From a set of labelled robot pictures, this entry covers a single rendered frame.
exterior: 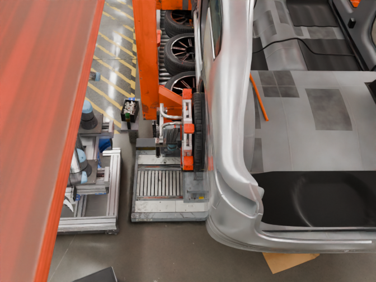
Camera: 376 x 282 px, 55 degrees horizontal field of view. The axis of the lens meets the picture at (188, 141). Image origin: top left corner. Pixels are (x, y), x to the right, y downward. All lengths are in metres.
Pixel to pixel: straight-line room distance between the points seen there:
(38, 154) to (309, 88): 3.17
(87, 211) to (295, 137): 1.91
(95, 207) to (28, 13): 3.13
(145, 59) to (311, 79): 1.48
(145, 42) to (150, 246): 1.79
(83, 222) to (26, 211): 3.15
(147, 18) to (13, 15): 2.48
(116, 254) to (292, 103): 2.03
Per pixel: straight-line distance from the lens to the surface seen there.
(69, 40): 0.32
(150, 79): 3.19
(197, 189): 3.44
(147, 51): 3.00
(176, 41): 4.54
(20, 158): 0.24
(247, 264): 3.44
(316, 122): 3.08
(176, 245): 3.43
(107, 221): 3.33
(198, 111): 2.75
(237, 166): 1.89
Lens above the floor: 3.18
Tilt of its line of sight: 52 degrees down
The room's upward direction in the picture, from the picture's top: 3 degrees clockwise
